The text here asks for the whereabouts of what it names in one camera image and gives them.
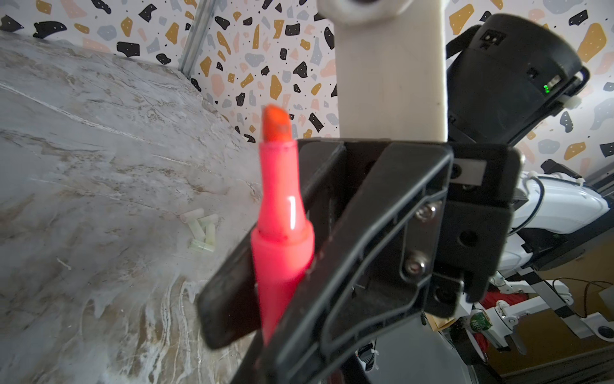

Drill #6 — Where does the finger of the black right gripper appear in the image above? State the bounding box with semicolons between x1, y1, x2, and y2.
198;140;345;349

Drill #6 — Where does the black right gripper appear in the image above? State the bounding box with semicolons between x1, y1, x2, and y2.
233;141;522;383

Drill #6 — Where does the pink highlighter pen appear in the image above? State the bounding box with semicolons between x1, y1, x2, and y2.
250;105;314;343

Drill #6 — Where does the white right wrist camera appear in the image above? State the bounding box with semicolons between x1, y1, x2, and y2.
318;0;448;142

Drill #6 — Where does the metal corner post right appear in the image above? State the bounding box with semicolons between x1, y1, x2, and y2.
178;0;217;79

